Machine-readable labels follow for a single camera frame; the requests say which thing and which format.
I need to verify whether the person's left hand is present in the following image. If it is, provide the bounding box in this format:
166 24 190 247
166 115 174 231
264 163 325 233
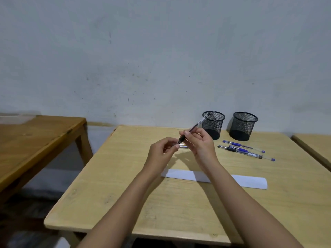
141 137 180 180

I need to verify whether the person's right hand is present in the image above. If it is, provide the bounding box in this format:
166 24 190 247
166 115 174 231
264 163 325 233
179 127 220 173

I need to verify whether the black mesh cup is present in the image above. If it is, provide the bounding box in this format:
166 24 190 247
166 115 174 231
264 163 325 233
202 111 226 141
229 112 259 142

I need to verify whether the blue pen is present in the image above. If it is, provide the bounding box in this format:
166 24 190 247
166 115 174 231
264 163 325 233
229 145 276 162
222 140 266 154

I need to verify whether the white paper strip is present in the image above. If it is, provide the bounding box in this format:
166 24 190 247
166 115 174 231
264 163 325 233
160 169 268 190

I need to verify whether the person's left forearm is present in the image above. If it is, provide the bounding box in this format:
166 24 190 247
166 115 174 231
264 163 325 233
77 169 159 248

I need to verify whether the person's right forearm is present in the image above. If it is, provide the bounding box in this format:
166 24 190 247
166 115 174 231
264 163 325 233
206 162 305 248

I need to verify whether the light wooden side table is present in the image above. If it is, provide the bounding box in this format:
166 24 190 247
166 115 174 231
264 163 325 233
291 133 331 172

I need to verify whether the dark wooden side table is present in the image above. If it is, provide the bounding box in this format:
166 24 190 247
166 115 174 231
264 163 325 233
0 115 93 204

